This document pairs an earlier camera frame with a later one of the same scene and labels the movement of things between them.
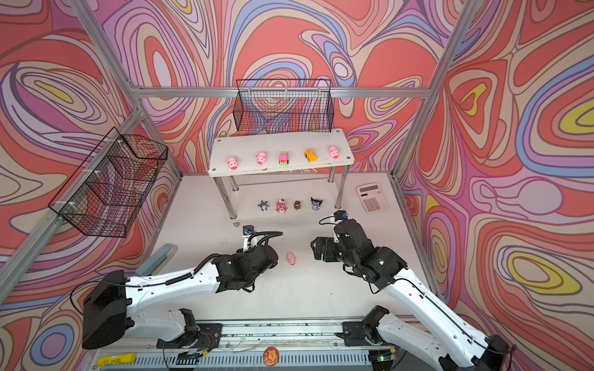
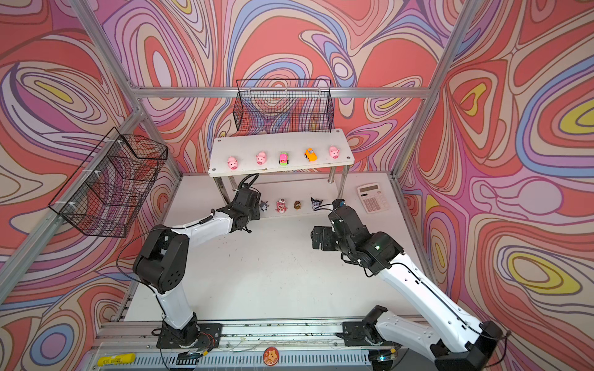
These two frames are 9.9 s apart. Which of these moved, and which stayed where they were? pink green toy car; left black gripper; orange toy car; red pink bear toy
Moved: left black gripper
Stayed: orange toy car; pink green toy car; red pink bear toy
